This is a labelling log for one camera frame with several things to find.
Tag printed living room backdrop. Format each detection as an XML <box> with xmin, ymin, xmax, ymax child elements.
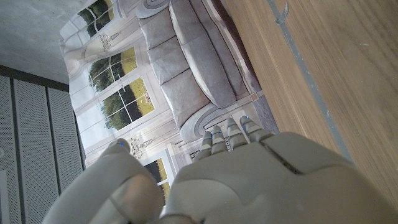
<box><xmin>58</xmin><ymin>0</ymin><xmax>280</xmax><ymax>206</ymax></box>

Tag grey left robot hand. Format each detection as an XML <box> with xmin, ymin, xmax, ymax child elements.
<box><xmin>42</xmin><ymin>114</ymin><xmax>398</xmax><ymax>224</ymax></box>

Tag grey tape outline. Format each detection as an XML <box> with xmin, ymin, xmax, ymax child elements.
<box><xmin>266</xmin><ymin>0</ymin><xmax>356</xmax><ymax>164</ymax></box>

